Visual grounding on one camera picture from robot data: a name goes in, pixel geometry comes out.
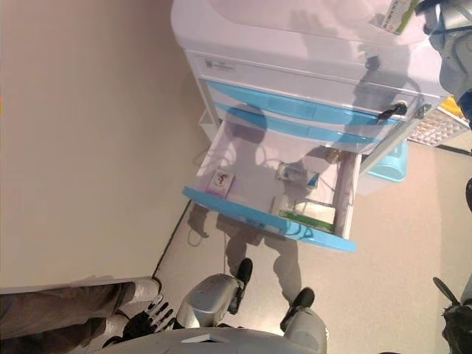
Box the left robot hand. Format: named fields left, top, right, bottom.
left=122, top=294, right=176, bottom=342

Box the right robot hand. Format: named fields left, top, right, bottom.
left=414, top=0, right=464, bottom=36

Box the green white medicine box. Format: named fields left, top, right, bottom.
left=369, top=0, right=418, bottom=37

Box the blue white cart drawer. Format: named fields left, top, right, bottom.
left=182, top=121, right=364, bottom=254
left=209, top=101, right=399, bottom=156
left=201, top=79, right=405, bottom=125

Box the left silver robot leg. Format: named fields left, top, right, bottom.
left=176, top=273, right=246, bottom=329

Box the silver robot leg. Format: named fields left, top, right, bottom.
left=176, top=273, right=246, bottom=329
left=280, top=308, right=331, bottom=350

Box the black cart lock key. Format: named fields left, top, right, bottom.
left=375, top=101, right=406, bottom=122

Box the left black robot foot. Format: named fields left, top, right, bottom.
left=235, top=257, right=254, bottom=285

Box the black robot foot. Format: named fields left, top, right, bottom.
left=235, top=257, right=254, bottom=285
left=291, top=287, right=316, bottom=310

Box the waste bin with blue lid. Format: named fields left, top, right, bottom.
left=359, top=139, right=410, bottom=196

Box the white medical cart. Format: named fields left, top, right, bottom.
left=171, top=0, right=445, bottom=255

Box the right black robot foot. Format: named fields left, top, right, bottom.
left=291, top=287, right=316, bottom=310

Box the right silver robot leg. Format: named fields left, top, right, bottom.
left=280, top=308, right=331, bottom=350

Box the white box with red print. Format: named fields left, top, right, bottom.
left=205, top=169, right=237, bottom=195

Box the flat green white box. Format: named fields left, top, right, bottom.
left=278, top=198, right=337, bottom=232

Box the clear plastic packet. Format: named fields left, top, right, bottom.
left=276, top=162, right=309, bottom=182

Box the cart label sticker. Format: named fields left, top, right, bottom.
left=204, top=57, right=237, bottom=72

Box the thin grey cable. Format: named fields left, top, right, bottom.
left=187, top=217, right=232, bottom=276

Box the white wire basket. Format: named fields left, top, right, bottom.
left=407, top=110, right=468, bottom=147

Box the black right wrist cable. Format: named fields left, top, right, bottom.
left=433, top=276, right=462, bottom=308

